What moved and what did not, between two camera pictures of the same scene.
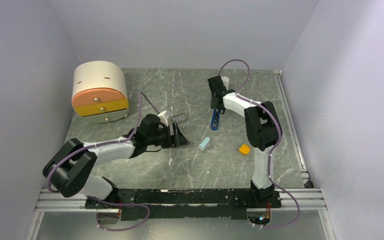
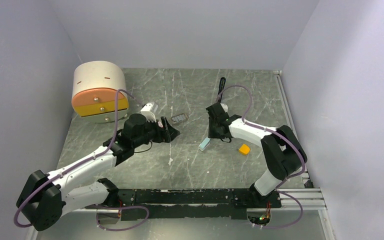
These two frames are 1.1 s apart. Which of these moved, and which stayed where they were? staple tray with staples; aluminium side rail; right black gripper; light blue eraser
Moved: right black gripper
Stayed: light blue eraser; aluminium side rail; staple tray with staples
